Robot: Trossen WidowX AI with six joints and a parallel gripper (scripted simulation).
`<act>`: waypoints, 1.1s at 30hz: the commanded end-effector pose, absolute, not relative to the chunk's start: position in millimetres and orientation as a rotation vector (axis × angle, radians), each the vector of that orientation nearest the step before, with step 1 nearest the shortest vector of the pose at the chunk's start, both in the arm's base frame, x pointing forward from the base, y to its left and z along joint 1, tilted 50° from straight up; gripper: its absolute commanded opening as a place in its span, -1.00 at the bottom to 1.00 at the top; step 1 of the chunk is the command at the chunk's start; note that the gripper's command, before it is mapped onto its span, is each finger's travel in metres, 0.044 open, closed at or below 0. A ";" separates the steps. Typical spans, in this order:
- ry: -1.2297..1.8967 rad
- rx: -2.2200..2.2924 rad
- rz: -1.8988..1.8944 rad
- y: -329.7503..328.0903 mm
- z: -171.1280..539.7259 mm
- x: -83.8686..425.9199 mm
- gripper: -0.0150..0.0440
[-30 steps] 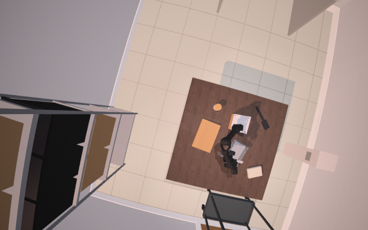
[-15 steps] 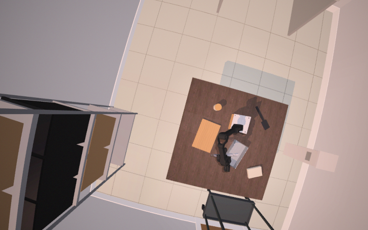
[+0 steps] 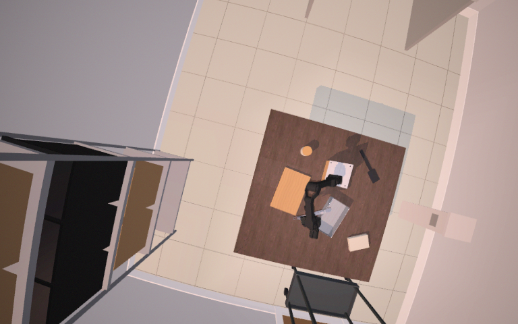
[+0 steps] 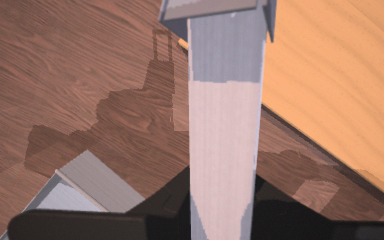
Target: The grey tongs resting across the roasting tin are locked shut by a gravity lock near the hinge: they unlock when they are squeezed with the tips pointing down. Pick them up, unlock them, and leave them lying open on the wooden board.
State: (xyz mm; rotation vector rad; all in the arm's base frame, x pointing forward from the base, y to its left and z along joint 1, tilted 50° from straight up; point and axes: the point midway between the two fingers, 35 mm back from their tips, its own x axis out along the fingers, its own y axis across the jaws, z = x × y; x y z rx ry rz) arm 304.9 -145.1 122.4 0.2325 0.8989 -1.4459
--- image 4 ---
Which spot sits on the light wooden board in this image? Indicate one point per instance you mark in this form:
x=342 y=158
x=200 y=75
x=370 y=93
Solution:
x=324 y=75

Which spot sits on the grey rectangular metal tray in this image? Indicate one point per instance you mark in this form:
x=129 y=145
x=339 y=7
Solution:
x=86 y=184

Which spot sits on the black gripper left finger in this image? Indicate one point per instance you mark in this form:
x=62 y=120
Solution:
x=166 y=215

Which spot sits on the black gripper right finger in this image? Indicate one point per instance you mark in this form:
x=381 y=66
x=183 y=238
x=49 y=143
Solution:
x=278 y=216

